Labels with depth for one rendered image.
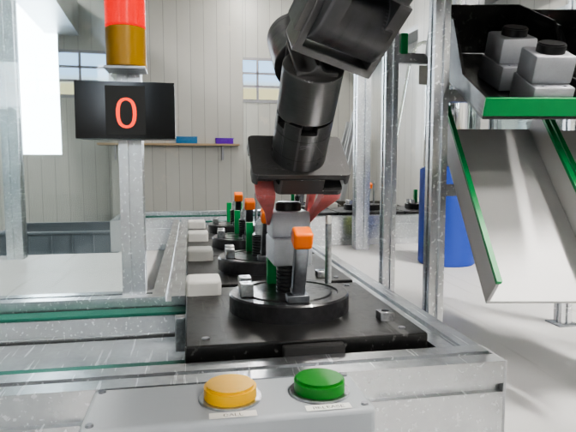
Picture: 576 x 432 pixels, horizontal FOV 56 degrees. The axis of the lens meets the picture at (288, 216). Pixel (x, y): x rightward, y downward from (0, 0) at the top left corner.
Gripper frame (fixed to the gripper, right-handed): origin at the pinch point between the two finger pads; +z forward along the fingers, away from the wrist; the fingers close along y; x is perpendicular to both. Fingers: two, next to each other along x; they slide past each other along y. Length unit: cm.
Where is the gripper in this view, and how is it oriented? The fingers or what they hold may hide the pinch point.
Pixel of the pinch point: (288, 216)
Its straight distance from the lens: 63.1
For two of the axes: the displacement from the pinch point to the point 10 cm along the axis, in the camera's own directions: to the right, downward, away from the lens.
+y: -9.8, 0.1, -1.8
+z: -1.2, 7.0, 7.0
